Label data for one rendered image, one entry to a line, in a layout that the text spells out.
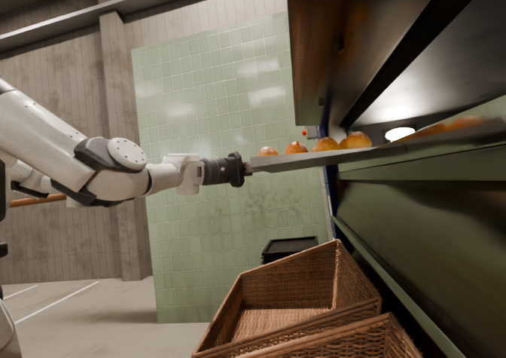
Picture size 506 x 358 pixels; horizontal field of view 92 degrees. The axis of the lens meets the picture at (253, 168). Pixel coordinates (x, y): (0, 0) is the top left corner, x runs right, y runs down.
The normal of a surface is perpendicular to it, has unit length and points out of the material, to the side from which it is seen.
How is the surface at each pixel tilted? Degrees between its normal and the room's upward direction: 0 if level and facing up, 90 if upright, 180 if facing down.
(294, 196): 90
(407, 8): 171
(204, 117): 90
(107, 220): 90
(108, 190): 132
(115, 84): 90
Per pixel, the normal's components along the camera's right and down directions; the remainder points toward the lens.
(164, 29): -0.20, -0.04
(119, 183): 0.26, 0.59
